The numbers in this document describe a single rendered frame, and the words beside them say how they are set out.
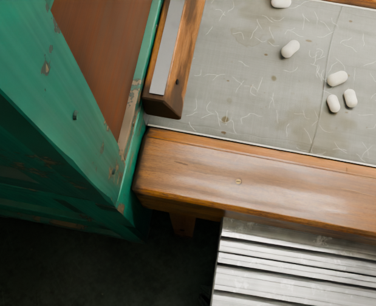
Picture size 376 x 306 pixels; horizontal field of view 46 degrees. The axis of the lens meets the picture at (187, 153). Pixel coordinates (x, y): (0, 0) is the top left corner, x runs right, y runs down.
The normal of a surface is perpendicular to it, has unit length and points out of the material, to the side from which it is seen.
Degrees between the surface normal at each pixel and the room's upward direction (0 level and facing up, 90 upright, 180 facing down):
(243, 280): 0
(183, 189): 0
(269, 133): 0
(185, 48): 68
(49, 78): 90
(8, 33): 90
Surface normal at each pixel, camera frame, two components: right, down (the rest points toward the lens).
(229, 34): 0.00, -0.27
